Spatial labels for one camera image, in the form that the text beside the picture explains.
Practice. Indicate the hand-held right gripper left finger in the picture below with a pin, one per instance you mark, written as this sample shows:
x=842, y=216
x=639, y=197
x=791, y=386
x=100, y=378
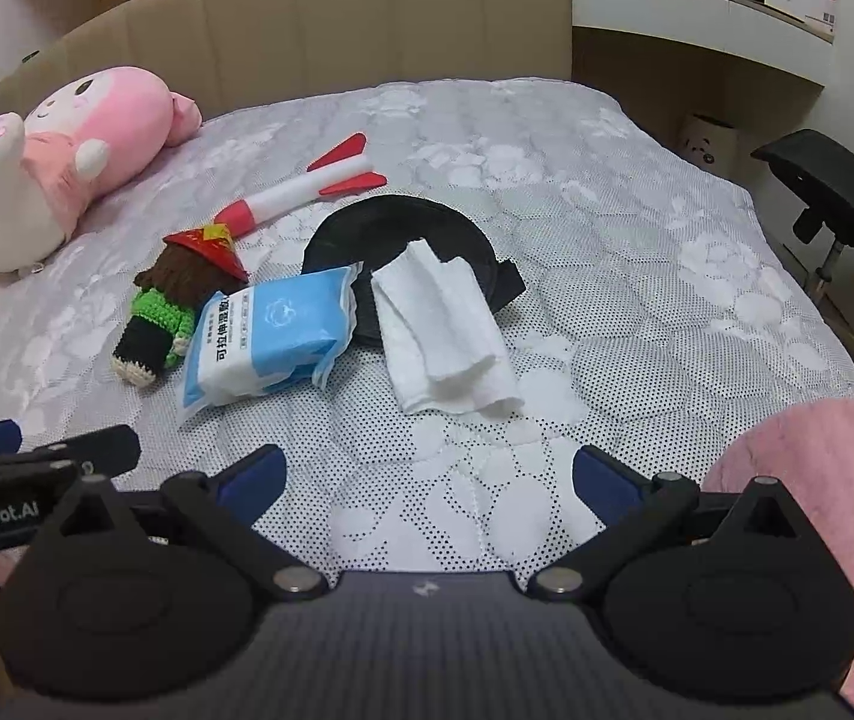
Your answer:
x=254, y=476

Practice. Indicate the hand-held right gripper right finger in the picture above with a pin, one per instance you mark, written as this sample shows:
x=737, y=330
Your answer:
x=607, y=480

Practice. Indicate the blue wet wipe pack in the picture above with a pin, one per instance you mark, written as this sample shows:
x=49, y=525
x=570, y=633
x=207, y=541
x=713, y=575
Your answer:
x=269, y=337

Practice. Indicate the crochet doll green sweater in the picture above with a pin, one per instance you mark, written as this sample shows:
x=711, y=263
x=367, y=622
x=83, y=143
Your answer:
x=157, y=315

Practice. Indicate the white tissue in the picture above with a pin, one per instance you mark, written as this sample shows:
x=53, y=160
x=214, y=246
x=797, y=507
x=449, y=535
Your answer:
x=442, y=330

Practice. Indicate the red crochet hat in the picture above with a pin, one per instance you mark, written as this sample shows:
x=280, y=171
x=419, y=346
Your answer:
x=206, y=247

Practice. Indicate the person's pink fleece clothing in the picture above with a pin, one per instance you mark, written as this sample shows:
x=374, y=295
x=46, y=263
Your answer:
x=847, y=510

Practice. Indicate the red white toy rocket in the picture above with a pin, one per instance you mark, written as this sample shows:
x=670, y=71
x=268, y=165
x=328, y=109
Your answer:
x=299, y=191

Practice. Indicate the pink plush toy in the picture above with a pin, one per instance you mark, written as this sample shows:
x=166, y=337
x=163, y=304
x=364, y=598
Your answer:
x=105, y=120

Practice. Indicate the panda print bin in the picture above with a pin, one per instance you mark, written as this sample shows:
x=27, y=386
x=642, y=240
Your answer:
x=708, y=146

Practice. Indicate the black office chair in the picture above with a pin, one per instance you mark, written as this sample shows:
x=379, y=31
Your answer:
x=839, y=195

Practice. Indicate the beige padded headboard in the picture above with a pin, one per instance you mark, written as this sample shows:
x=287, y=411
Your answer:
x=322, y=22

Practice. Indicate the white desk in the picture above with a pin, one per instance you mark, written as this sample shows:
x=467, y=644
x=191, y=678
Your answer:
x=697, y=15

